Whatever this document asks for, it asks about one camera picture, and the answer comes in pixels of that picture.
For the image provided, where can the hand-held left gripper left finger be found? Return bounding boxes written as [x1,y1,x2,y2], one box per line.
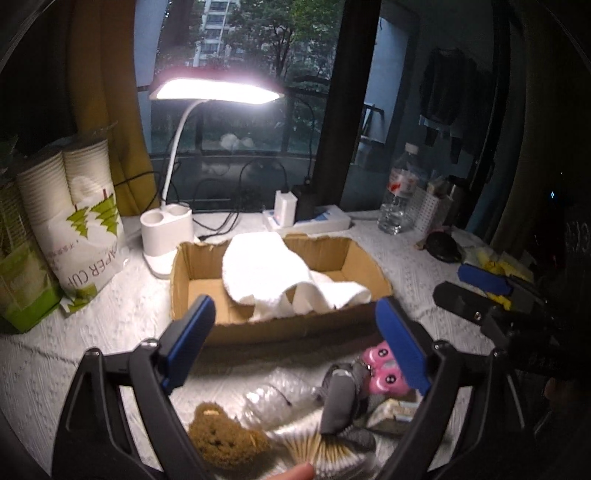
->
[52,295,218,480]

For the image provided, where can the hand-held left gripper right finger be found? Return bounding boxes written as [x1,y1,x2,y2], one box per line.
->
[375,298,527,480]

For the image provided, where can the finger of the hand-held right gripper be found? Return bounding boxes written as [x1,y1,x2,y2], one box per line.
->
[433,282,513,340]
[457,264,548,317]

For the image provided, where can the pink plush toy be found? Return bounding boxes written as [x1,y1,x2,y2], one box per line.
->
[361,340,419,397]

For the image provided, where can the brown cardboard box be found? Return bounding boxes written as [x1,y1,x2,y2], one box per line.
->
[170,234,393,347]

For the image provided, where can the brown bear plush toy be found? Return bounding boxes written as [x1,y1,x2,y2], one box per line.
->
[188,402,269,470]

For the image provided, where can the person's left hand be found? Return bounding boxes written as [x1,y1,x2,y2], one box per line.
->
[264,463,317,480]

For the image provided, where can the yellow cloth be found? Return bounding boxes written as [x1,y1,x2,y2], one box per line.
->
[471,247,532,308]

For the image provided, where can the dark round pouch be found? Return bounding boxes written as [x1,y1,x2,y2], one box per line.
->
[418,231,465,264]

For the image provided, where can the small tissue pack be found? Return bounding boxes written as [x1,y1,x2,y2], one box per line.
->
[367,397,423,435]

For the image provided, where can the white perforated basket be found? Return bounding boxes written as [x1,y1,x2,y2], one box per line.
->
[412,185,451,234]

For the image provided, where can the clear bubble wrap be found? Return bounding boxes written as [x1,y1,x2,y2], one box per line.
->
[242,369,326,430]

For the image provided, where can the white towel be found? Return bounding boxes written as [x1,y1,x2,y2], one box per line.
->
[222,232,372,321]

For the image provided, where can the clear water bottle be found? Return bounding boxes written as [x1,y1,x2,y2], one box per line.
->
[378,142,420,235]

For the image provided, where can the pack of cotton swabs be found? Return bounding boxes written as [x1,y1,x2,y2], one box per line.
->
[272,427,384,476]

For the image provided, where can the white power strip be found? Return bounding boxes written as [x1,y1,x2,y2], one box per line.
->
[262,205,352,232]

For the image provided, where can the white desk lamp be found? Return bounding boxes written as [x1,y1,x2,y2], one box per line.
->
[140,76,283,279]

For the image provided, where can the white charger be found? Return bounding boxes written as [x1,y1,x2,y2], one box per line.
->
[274,190,296,227]

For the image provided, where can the pack of white paper cups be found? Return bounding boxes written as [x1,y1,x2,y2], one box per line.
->
[16,136,127,317]

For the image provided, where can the black power adapter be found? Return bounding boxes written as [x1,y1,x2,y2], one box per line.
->
[288,184,317,222]

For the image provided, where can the dark hanging clothes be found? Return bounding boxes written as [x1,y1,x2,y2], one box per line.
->
[418,46,490,163]

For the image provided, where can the yellow curtain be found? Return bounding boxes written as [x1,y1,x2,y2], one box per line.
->
[69,0,162,217]

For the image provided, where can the black cable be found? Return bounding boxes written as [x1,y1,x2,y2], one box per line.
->
[113,159,289,241]

